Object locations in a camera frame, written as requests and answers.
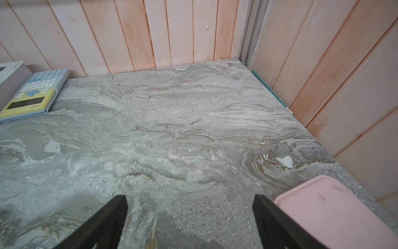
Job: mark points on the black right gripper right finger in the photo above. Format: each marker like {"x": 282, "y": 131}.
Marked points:
{"x": 277, "y": 230}

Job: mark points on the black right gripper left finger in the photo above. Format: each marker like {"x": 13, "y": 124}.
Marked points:
{"x": 103, "y": 230}

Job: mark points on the yellow blue calculator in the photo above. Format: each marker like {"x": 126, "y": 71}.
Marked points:
{"x": 36, "y": 96}

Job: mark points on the white LOEWE book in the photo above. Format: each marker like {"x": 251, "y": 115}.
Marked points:
{"x": 13, "y": 76}

